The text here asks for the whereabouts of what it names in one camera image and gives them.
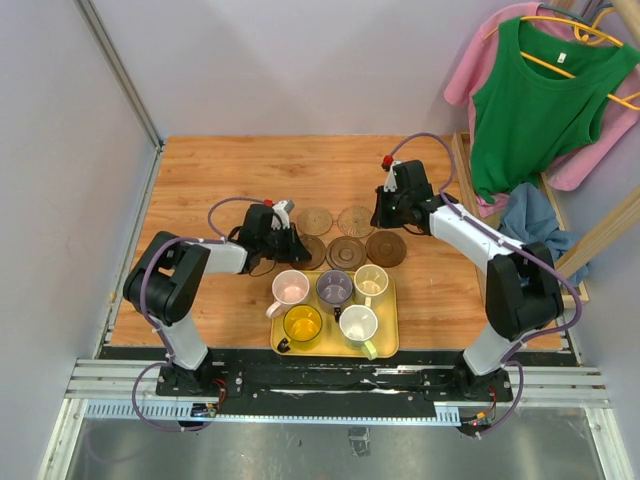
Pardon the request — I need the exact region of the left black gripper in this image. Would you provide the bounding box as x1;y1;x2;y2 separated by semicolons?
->
259;223;312;264

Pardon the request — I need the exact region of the dark wooden coaster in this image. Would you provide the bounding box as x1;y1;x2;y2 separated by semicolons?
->
326;236;367;271
365;231;407;268
292;235;326;270

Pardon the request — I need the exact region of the woven rattan coaster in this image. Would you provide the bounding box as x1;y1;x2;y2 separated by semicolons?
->
296;207;333;236
337;205;374;238

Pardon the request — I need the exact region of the cream plastic cup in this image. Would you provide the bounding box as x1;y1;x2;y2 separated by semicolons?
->
353;264;389;309

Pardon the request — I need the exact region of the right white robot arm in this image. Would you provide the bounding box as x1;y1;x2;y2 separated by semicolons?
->
371;156;564;400

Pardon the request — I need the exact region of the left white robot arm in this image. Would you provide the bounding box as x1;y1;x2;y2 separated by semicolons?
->
123;200;311;396

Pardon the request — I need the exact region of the pink plastic cup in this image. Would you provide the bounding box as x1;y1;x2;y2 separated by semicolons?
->
266;270;310;319

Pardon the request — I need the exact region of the purple plastic cup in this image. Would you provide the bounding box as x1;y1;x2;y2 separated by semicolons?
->
316;270;354;315

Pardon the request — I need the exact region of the yellow transparent cup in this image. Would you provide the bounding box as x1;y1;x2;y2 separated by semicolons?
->
276;305;323;354

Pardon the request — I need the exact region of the yellow plastic tray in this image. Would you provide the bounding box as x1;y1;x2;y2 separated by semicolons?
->
270;270;399;359

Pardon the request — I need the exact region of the blue crumpled cloth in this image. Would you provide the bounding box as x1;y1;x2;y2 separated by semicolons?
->
498;183;582;263

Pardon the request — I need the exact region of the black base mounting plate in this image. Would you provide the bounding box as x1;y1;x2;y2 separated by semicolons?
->
94;345;574;420

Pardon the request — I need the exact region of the green tank top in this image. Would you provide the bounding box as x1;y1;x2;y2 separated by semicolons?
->
471;17;639;204

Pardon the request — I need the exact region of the pink t-shirt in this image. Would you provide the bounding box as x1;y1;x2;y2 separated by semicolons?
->
444;2;639;216

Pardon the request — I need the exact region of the yellow clothes hanger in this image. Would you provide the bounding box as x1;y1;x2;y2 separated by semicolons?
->
484;5;640;112

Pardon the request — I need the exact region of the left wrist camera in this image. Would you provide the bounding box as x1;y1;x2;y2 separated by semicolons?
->
263;199;295;230

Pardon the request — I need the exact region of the white cup green handle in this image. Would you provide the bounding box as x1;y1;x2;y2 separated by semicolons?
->
338;305;379;360

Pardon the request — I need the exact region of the aluminium rail frame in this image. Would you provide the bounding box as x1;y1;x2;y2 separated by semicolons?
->
38;350;634;479

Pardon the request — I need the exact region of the wooden clothes rack frame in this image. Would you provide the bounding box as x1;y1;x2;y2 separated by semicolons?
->
450;0;640;314

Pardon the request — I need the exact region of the aluminium corner post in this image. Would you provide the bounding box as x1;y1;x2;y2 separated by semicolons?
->
73;0;164;150

